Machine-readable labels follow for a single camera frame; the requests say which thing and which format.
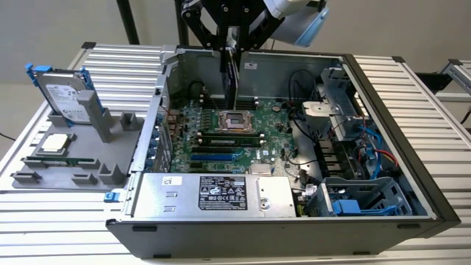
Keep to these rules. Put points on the open black PC case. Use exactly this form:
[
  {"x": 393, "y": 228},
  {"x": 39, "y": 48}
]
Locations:
[{"x": 258, "y": 240}]

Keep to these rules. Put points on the grey parts rack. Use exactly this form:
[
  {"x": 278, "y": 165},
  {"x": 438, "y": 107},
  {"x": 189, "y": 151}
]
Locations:
[{"x": 85, "y": 154}]

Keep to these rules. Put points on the hard disk in blue carrier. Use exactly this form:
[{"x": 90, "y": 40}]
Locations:
[{"x": 59, "y": 91}]

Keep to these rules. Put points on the blue case latch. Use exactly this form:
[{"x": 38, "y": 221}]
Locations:
[{"x": 110, "y": 197}]

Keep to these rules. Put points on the silver coin battery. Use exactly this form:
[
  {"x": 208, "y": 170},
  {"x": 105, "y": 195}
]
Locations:
[{"x": 277, "y": 107}]

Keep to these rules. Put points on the silver CPU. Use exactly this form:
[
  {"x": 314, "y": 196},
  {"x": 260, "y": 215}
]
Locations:
[{"x": 54, "y": 143}]

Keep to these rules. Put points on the CPU socket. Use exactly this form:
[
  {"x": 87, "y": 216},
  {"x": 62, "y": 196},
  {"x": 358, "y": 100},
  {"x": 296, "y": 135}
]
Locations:
[{"x": 236, "y": 120}]

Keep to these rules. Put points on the blue plastic drive carrier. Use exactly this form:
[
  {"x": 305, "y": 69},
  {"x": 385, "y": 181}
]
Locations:
[{"x": 346, "y": 207}]

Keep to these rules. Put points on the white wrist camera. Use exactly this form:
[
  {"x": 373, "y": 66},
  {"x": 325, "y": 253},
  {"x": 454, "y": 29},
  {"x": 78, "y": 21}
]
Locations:
[{"x": 285, "y": 8}]

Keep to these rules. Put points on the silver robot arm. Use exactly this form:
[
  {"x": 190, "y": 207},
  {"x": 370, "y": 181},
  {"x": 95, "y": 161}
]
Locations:
[{"x": 288, "y": 30}]

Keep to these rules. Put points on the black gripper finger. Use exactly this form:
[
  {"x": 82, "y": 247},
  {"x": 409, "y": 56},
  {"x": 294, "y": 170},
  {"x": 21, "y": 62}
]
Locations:
[
  {"x": 258, "y": 30},
  {"x": 201, "y": 25}
]

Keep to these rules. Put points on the grey metal drive cage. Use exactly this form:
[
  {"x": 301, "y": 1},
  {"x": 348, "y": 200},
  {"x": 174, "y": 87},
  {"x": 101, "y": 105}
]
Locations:
[{"x": 368, "y": 183}]

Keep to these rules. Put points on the green motherboard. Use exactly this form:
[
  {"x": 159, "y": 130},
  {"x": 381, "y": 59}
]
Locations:
[{"x": 269, "y": 138}]

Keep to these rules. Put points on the black table connector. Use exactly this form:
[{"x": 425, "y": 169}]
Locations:
[{"x": 434, "y": 81}]

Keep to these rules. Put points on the green RAM stick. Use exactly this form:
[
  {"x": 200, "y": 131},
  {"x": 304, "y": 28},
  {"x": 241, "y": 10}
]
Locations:
[
  {"x": 225, "y": 142},
  {"x": 75, "y": 160}
]

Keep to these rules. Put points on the small silver heat sink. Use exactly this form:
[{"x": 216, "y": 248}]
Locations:
[{"x": 262, "y": 169}]

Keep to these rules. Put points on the black expansion slot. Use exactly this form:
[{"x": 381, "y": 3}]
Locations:
[{"x": 217, "y": 151}]

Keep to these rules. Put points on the silver power supply unit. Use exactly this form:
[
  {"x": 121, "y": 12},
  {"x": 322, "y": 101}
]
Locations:
[{"x": 177, "y": 204}]

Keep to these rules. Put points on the metal disk bay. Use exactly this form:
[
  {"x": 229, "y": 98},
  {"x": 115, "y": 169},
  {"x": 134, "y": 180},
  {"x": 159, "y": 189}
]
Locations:
[{"x": 342, "y": 121}]

